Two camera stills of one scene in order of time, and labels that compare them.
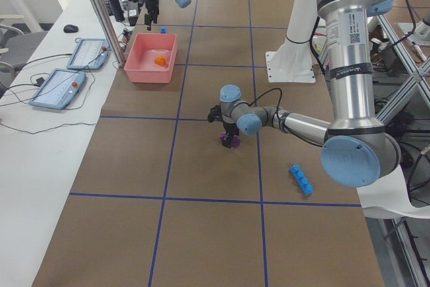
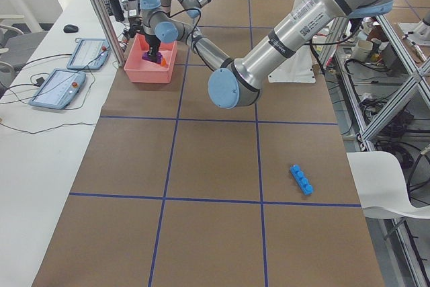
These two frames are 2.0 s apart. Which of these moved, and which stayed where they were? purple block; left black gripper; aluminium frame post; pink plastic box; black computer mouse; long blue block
Moved: purple block; left black gripper
Stayed: pink plastic box; long blue block; black computer mouse; aluminium frame post
